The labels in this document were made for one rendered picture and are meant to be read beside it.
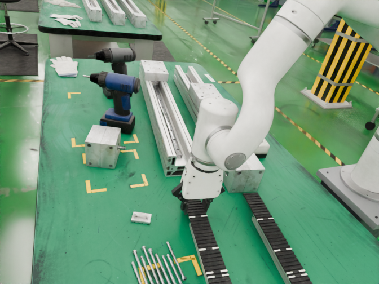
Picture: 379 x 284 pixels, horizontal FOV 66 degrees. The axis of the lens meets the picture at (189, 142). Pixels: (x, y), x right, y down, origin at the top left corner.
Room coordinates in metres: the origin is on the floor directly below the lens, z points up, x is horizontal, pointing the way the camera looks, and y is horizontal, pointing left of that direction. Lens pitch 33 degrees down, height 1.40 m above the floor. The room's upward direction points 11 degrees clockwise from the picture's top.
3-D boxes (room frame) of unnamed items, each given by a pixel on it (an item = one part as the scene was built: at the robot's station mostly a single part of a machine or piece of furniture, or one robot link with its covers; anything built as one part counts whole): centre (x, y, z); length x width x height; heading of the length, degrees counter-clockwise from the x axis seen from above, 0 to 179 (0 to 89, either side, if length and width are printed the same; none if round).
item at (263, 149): (0.96, -0.24, 0.81); 0.10 x 0.08 x 0.06; 110
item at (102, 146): (0.75, 0.26, 0.83); 0.11 x 0.10 x 0.10; 98
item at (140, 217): (0.53, 0.09, 0.78); 0.05 x 0.03 x 0.01; 94
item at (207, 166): (0.58, -0.05, 0.99); 0.09 x 0.08 x 0.03; 110
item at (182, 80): (1.18, -0.03, 0.82); 0.80 x 0.10 x 0.09; 20
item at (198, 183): (0.58, -0.05, 0.93); 0.10 x 0.07 x 0.11; 110
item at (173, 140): (1.11, 0.15, 0.82); 0.80 x 0.10 x 0.09; 20
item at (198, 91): (1.18, -0.03, 0.87); 0.16 x 0.11 x 0.07; 20
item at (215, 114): (0.57, -0.05, 1.07); 0.09 x 0.08 x 0.13; 26
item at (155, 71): (1.34, 0.24, 0.87); 0.16 x 0.11 x 0.07; 20
